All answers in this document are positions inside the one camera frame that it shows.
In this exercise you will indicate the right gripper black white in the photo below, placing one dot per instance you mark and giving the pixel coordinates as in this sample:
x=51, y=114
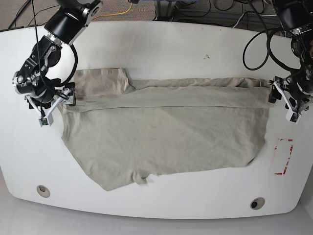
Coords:
x=47, y=102

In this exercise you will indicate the left table cable grommet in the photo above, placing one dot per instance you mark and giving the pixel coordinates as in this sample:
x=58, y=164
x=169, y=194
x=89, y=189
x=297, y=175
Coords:
x=43, y=191

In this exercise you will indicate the red tape rectangle marking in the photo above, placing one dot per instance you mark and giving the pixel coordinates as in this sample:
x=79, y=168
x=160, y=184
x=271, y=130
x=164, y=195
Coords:
x=281, y=156

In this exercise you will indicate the beige grey t-shirt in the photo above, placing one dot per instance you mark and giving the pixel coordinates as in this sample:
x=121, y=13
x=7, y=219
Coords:
x=121, y=131

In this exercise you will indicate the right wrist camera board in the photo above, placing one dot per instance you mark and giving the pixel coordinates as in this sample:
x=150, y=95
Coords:
x=46, y=121

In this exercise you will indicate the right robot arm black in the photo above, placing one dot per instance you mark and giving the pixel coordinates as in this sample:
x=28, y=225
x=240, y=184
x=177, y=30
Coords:
x=71, y=19

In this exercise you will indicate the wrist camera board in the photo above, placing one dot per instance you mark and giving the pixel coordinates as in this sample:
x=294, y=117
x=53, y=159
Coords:
x=293, y=117
x=46, y=121

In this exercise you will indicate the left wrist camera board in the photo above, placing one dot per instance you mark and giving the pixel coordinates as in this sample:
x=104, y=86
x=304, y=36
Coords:
x=293, y=117

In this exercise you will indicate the right table cable grommet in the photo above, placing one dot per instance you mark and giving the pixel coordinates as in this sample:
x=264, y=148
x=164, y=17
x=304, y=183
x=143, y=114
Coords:
x=257, y=203

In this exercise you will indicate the table cable grommet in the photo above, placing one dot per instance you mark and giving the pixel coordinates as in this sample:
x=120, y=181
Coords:
x=43, y=191
x=257, y=203

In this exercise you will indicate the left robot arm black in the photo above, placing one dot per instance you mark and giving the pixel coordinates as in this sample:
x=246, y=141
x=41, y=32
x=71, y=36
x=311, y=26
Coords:
x=296, y=17

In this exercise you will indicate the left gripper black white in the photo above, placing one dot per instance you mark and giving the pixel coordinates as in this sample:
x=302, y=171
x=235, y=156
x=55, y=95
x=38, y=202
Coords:
x=295, y=98

